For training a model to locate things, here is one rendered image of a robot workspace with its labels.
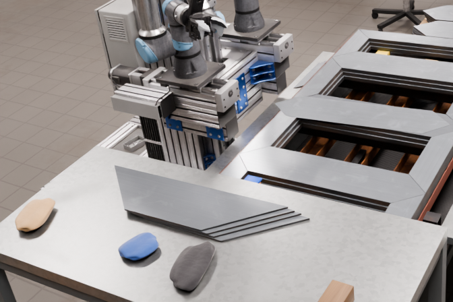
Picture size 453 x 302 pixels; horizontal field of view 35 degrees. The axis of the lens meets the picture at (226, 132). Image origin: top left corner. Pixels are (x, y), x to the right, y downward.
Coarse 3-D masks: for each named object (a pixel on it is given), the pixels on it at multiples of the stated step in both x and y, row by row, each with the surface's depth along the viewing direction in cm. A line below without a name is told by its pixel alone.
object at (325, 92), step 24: (360, 48) 351; (384, 48) 356; (408, 48) 350; (432, 48) 344; (360, 72) 332; (312, 96) 316; (312, 120) 302; (408, 144) 282; (312, 192) 261; (336, 192) 256; (432, 192) 255
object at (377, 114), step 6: (372, 108) 301; (378, 108) 300; (384, 108) 299; (390, 108) 299; (372, 114) 296; (378, 114) 296; (384, 114) 295; (366, 120) 293; (372, 120) 292; (378, 120) 292; (384, 120) 291; (366, 126) 289; (372, 126) 288; (378, 126) 288
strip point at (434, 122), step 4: (432, 112) 292; (432, 116) 289; (436, 116) 289; (428, 120) 287; (432, 120) 286; (436, 120) 286; (440, 120) 286; (444, 120) 285; (428, 124) 284; (432, 124) 284; (436, 124) 283; (440, 124) 283; (444, 124) 283; (448, 124) 282; (424, 128) 282; (428, 128) 282; (432, 128) 281; (436, 128) 281; (424, 132) 280
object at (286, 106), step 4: (300, 96) 317; (284, 100) 316; (288, 100) 315; (292, 100) 315; (296, 100) 314; (284, 104) 313; (288, 104) 312; (292, 104) 312; (280, 108) 311; (284, 108) 310; (288, 108) 310; (292, 108) 309; (284, 112) 307; (288, 112) 307
